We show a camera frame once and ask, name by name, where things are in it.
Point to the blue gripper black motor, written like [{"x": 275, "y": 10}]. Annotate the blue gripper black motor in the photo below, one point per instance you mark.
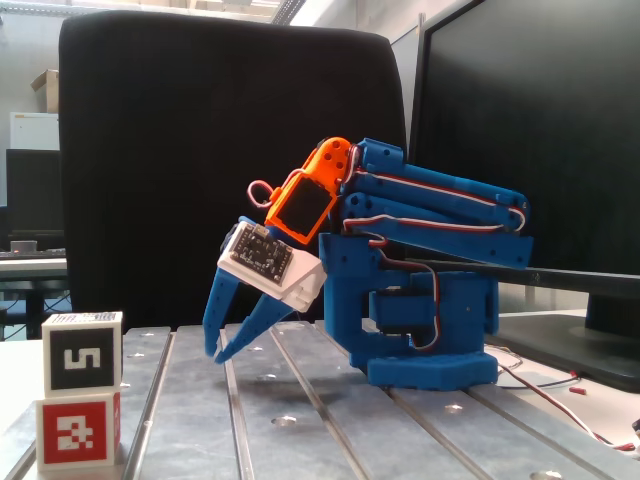
[{"x": 223, "y": 296}]

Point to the black cube with number five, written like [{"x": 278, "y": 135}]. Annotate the black cube with number five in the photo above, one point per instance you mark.
[{"x": 80, "y": 357}]

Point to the red cube with white pattern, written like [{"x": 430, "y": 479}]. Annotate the red cube with white pattern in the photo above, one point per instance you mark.
[{"x": 75, "y": 435}]

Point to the black office chair backrest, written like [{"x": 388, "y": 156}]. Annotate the black office chair backrest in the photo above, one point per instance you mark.
[{"x": 175, "y": 150}]

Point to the white background desk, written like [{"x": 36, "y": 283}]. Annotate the white background desk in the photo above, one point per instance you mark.
[{"x": 30, "y": 267}]

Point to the small grey device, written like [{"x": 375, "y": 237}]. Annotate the small grey device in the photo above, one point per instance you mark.
[{"x": 24, "y": 246}]

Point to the dark background monitor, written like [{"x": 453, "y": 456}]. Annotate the dark background monitor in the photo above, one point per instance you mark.
[{"x": 35, "y": 190}]

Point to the white cabinet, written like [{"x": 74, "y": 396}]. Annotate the white cabinet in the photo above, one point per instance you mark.
[{"x": 35, "y": 130}]

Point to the cardboard box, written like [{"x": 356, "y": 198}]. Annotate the cardboard box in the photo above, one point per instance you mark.
[{"x": 47, "y": 90}]

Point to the black Dell monitor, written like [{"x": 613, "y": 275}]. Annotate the black Dell monitor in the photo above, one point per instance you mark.
[{"x": 525, "y": 100}]

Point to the white camera mount circuit board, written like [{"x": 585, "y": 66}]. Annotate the white camera mount circuit board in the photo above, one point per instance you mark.
[{"x": 305, "y": 280}]

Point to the aluminium slotted base plate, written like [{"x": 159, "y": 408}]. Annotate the aluminium slotted base plate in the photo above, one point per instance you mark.
[{"x": 200, "y": 400}]

